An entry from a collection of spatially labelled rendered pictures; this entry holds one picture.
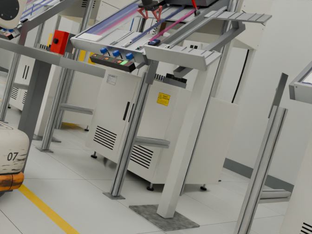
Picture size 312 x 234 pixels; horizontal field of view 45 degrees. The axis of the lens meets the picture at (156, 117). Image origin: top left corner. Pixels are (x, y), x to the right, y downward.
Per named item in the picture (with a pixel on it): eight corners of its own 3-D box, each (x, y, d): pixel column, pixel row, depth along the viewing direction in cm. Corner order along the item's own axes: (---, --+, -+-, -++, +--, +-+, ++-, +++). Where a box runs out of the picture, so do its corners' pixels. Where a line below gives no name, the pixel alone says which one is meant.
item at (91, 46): (146, 65, 185) (141, 52, 181) (75, 48, 230) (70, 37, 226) (147, 63, 186) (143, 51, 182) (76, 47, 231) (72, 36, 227)
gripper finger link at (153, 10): (157, 17, 208) (152, 1, 203) (165, 18, 203) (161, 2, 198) (148, 22, 205) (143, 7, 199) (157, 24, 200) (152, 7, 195)
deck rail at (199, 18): (148, 65, 184) (145, 55, 180) (146, 65, 185) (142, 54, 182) (232, 3, 217) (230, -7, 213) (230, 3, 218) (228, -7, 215)
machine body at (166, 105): (149, 193, 209) (180, 87, 204) (81, 153, 257) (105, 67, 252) (215, 192, 256) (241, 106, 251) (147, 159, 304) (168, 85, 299)
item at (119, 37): (146, 59, 184) (144, 53, 182) (75, 43, 230) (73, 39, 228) (171, 41, 193) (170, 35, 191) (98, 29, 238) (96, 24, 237)
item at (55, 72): (30, 139, 255) (59, 29, 249) (16, 130, 272) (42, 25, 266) (61, 142, 273) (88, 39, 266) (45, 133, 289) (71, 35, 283)
